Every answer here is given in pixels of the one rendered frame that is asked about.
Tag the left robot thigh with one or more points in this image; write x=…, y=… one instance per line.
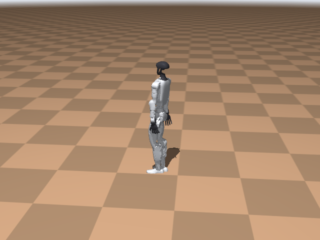
x=152, y=136

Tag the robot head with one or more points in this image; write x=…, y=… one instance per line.
x=162, y=65

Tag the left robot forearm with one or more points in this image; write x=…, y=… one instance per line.
x=152, y=111

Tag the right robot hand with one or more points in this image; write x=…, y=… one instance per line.
x=168, y=119

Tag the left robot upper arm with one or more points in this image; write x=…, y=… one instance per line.
x=154, y=93

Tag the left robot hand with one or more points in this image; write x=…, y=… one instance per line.
x=154, y=127

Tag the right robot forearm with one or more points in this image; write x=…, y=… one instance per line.
x=166, y=106

